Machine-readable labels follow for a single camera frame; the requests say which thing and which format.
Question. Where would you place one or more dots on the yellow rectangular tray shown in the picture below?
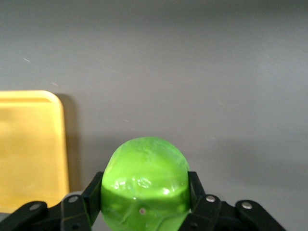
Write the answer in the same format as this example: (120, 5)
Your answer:
(31, 149)

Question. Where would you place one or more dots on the green apple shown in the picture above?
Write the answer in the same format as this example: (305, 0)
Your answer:
(144, 183)

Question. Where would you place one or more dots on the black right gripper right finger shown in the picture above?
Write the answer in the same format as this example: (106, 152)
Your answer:
(204, 207)

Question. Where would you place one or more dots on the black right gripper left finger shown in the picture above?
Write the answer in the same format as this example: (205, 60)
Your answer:
(83, 204)

